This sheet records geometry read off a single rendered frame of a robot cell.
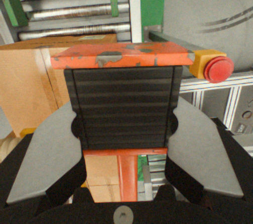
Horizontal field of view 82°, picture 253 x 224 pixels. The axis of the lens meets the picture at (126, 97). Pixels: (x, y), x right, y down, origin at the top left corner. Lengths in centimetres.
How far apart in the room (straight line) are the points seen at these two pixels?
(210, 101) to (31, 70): 141
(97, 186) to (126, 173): 149
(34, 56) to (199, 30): 131
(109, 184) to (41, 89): 126
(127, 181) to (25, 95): 48
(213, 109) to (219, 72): 121
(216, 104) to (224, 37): 61
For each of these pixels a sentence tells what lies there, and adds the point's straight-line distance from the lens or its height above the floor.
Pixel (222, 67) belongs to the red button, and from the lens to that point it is 43.
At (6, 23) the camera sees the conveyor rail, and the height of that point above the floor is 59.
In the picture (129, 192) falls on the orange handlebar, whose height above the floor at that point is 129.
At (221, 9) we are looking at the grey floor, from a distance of 160.
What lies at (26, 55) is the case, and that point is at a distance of 54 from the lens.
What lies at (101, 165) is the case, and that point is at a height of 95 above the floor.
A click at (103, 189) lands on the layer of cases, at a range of 170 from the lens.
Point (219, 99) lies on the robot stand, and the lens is 160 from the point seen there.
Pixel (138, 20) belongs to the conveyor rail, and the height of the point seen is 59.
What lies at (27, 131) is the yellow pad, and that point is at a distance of 36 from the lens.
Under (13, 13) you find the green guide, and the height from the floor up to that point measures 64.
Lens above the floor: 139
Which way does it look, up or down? 62 degrees down
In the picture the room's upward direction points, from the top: 179 degrees clockwise
